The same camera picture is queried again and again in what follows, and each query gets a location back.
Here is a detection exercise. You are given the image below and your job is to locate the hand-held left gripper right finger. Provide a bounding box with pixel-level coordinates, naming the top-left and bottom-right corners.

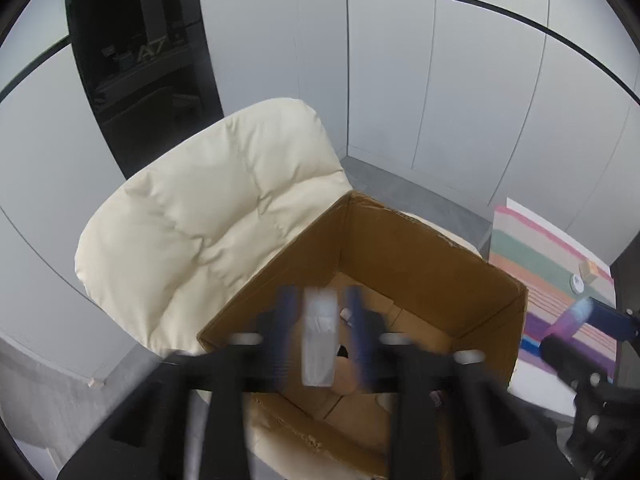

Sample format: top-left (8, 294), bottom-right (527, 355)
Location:
top-left (345, 285), bottom-right (586, 480)

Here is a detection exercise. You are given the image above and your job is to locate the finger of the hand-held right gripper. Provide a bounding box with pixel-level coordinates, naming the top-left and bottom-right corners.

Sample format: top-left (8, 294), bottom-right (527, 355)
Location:
top-left (585, 296), bottom-right (640, 343)
top-left (542, 335), bottom-right (623, 463)

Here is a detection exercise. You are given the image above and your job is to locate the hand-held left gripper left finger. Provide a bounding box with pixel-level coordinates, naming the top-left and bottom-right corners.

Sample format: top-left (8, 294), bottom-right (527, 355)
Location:
top-left (57, 285), bottom-right (302, 480)

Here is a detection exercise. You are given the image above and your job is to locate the red can with blue cap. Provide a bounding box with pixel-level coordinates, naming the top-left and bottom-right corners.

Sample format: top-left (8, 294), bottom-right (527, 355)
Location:
top-left (550, 299), bottom-right (593, 336)

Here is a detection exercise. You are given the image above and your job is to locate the brown cardboard box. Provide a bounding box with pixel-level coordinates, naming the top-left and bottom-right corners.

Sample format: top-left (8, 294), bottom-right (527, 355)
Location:
top-left (196, 190), bottom-right (530, 480)

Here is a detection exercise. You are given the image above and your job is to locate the striped colourful rug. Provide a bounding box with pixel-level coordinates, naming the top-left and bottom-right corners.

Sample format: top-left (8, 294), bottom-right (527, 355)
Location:
top-left (492, 197), bottom-right (621, 418)

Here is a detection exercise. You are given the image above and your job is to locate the striped colourful cloth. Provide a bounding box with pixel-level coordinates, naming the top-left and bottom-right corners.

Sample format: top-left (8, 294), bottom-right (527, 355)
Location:
top-left (487, 205), bottom-right (621, 386)

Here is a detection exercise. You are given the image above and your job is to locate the cream padded chair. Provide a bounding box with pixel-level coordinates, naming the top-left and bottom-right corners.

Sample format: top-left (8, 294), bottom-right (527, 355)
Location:
top-left (74, 97), bottom-right (488, 480)

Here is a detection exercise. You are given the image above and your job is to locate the dark glass door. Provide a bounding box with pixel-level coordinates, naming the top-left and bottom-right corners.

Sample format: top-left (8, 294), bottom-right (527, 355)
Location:
top-left (65, 0), bottom-right (224, 179)

